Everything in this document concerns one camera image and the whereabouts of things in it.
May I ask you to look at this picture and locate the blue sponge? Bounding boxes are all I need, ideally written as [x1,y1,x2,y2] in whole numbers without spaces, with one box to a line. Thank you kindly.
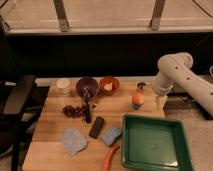
[101,126,122,147]

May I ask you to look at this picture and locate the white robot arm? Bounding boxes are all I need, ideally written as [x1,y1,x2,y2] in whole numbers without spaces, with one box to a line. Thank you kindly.
[151,52,213,117]

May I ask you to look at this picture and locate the peach fruit toy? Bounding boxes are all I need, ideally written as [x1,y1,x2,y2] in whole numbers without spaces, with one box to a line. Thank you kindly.
[132,91,144,110]

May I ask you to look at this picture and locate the green plastic tray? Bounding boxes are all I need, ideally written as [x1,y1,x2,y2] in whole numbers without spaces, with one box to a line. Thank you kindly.
[121,115,194,171]

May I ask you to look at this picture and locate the orange bowl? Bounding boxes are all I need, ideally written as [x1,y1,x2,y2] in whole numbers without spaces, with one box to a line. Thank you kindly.
[99,76,119,95]

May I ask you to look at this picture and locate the black rectangular block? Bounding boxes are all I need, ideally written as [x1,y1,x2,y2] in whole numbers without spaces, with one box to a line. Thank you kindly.
[89,116,104,138]

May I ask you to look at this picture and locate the dark spoon utensil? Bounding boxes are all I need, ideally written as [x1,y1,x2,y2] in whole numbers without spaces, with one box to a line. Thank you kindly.
[83,87,91,123]

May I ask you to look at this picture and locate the purple bowl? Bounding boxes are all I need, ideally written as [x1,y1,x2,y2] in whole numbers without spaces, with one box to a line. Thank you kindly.
[76,77,99,97]

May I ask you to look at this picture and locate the orange carrot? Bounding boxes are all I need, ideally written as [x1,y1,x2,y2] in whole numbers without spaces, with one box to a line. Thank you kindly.
[102,145,120,171]

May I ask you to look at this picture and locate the bunch of dark grapes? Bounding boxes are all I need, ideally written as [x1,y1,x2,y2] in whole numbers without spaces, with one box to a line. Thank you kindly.
[62,105,83,118]

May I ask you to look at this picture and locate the light blue cloth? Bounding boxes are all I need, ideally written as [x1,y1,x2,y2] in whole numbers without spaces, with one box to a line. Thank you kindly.
[60,128,88,156]

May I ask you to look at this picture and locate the white cup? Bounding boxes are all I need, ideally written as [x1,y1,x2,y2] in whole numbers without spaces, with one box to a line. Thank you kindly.
[56,78,71,96]

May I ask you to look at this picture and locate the black chair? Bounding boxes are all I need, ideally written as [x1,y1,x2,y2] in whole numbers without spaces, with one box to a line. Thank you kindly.
[0,75,36,171]

